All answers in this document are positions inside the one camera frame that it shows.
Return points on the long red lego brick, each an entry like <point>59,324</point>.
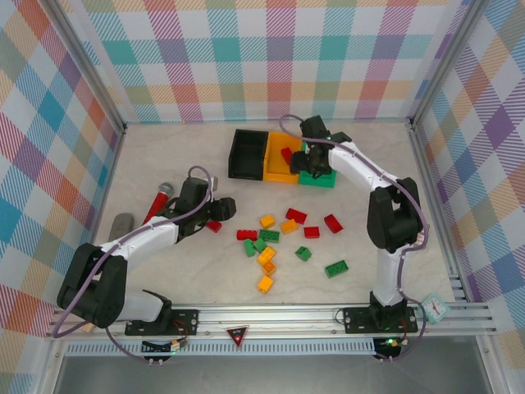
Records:
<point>246,235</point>

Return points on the yellow lego brick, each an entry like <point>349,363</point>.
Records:
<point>265,284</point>
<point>267,221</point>
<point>288,226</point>
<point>266,254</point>

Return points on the dark green lego brick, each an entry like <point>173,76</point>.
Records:
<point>269,236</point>

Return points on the orange lego brick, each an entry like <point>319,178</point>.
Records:
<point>269,267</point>

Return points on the green sloped lego brick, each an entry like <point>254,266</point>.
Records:
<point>302,253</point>

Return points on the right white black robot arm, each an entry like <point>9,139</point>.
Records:
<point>352,169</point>

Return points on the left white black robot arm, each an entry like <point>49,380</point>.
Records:
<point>160,240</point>

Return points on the yellow plastic bin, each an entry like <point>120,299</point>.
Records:
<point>275,170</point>

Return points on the green plastic bin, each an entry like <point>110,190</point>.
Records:
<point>324,181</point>

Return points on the red toy microphone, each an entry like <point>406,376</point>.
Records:
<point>158,205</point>

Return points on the black plastic bin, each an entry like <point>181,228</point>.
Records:
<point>246,139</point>

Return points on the grey stone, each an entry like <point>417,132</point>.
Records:
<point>121,225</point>

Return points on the green six-stud lego brick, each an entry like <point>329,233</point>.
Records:
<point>336,269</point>

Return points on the black red triangle sign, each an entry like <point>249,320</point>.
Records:
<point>237,334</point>

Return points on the black controller board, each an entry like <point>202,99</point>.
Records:
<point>389,349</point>
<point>158,348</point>

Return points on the small wooden block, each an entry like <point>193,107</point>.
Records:
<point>88,327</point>

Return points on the teal alarm clock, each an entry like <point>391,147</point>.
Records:
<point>436,308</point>

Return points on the aluminium side rail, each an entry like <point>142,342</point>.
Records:
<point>424,164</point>
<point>110,172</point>

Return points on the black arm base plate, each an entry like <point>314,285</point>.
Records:
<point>354,320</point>
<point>186,322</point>

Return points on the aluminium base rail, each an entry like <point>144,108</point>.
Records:
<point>287,318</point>

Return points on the aluminium frame post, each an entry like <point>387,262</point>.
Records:
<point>447,61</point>
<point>89,61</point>

